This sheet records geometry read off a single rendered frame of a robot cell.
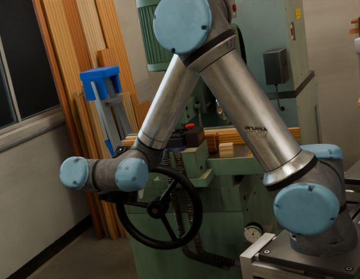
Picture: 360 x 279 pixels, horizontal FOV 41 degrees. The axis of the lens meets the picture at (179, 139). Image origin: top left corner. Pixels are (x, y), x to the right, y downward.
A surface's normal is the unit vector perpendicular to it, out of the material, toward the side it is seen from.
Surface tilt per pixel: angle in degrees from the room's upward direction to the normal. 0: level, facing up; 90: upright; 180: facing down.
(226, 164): 90
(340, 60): 90
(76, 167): 61
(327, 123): 90
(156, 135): 103
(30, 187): 90
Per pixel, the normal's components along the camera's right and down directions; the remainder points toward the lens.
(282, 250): -0.16, -0.96
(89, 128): 0.89, -0.08
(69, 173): -0.39, -0.20
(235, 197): -0.32, 0.29
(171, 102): -0.05, 0.46
